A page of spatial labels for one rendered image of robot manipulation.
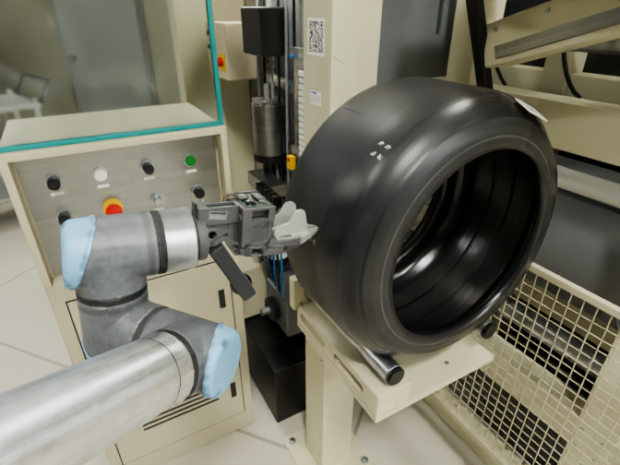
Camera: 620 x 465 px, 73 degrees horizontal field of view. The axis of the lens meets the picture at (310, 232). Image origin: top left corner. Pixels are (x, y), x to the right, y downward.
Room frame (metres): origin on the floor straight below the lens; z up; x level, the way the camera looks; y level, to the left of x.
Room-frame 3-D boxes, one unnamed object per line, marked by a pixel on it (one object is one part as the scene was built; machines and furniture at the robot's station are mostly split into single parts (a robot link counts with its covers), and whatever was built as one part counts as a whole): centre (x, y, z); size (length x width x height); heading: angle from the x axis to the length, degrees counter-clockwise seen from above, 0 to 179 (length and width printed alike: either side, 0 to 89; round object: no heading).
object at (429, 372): (0.83, -0.21, 0.80); 0.37 x 0.36 x 0.02; 119
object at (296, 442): (1.04, -0.07, 0.01); 0.27 x 0.27 x 0.02; 29
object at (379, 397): (0.76, -0.09, 0.83); 0.36 x 0.09 x 0.06; 29
